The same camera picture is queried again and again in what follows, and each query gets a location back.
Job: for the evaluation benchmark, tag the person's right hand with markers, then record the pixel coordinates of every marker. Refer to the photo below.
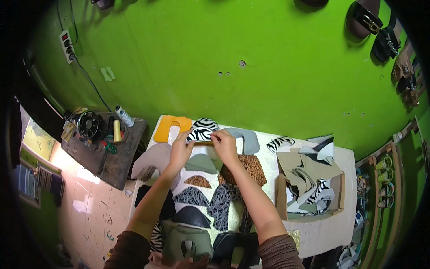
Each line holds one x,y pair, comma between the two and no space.
226,148

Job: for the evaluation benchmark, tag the person's left hand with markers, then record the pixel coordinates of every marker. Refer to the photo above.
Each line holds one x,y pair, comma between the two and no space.
179,153

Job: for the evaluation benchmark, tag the zebra print half-moon fabric piece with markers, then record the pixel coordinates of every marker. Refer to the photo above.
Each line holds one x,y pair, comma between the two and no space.
200,135

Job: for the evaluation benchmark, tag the grey cut fabric piece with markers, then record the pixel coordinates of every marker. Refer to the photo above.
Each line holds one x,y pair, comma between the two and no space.
250,141

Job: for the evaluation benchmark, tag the sage green half-moon fabric piece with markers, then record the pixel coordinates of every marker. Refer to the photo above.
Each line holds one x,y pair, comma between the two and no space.
201,164

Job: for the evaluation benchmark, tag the orange cut fabric piece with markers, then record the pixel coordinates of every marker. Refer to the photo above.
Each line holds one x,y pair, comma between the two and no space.
165,129

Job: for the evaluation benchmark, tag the large taupe fabric piece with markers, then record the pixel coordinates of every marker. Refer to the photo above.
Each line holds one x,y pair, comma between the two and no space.
153,159

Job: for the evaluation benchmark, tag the zebra print rounded fabric piece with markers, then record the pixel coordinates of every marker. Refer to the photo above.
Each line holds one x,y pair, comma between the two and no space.
205,123

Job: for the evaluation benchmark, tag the large leopard print fabric piece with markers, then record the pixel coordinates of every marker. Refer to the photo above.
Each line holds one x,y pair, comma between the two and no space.
253,168

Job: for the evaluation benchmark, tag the small leopard half-moon fabric piece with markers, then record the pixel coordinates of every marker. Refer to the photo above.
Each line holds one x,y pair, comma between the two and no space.
198,182

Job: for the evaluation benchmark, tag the black geometric half-moon fabric piece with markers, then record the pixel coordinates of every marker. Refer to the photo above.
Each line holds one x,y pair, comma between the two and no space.
191,196

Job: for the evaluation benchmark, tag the zebra print curved fabric strip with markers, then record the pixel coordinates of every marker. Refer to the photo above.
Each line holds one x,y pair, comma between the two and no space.
278,143

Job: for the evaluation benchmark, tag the black fabric sheet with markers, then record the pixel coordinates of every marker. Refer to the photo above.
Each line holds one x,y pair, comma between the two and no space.
168,205

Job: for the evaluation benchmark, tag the large black geometric fabric piece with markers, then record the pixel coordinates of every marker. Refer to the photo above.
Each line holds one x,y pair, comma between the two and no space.
221,208

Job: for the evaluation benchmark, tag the plain black half-moon fabric piece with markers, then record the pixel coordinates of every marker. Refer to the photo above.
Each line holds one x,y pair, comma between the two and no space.
191,217

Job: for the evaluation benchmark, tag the yellow thread spool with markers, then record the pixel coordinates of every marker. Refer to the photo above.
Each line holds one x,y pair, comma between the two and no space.
117,131

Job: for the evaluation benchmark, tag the white thread spool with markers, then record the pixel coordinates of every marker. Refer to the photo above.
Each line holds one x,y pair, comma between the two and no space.
124,116

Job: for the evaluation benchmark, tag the dark sewing machine table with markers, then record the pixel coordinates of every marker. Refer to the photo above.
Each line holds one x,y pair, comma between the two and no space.
111,168

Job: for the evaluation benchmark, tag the green and red bottle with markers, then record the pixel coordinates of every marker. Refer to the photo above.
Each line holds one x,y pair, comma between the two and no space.
109,147

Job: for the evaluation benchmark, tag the narrow black geometric fabric piece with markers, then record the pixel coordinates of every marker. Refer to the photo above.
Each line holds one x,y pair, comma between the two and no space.
246,218

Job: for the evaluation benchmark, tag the zebra print fabric scrap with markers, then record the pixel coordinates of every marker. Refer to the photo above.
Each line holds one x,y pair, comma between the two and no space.
157,237

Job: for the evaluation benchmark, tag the olive green fabric piece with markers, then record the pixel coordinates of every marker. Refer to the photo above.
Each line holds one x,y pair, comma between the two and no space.
183,240

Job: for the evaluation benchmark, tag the cardboard box of fabric scraps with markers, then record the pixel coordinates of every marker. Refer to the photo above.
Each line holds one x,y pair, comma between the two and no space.
309,181

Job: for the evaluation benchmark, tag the large black leather piece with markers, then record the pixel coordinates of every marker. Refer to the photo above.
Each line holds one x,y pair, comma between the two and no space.
235,247

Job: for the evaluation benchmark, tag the pale tape strips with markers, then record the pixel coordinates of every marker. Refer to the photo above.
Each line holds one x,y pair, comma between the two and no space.
108,74

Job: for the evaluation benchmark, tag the gold glitter fabric piece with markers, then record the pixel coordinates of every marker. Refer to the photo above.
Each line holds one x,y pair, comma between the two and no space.
295,238

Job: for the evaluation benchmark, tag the person's body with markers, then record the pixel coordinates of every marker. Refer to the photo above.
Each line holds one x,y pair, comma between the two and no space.
278,254

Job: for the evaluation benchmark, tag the pile of books and papers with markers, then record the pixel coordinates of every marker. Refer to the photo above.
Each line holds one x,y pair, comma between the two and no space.
40,168

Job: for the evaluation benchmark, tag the white power strip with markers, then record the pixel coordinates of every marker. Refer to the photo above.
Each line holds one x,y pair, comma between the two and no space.
67,46

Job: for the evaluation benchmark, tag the wooden shoe rack with shoes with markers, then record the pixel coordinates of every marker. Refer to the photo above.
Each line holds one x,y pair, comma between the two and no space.
384,188

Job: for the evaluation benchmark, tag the dark hanging shoe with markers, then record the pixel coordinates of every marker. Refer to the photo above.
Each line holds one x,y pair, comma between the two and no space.
102,3
312,2

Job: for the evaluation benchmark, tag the black sandal with studs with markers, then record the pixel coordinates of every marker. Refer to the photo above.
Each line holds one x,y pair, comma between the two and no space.
386,42

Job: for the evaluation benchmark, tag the row of hanging sandals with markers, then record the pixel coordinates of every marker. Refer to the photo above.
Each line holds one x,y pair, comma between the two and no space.
412,89

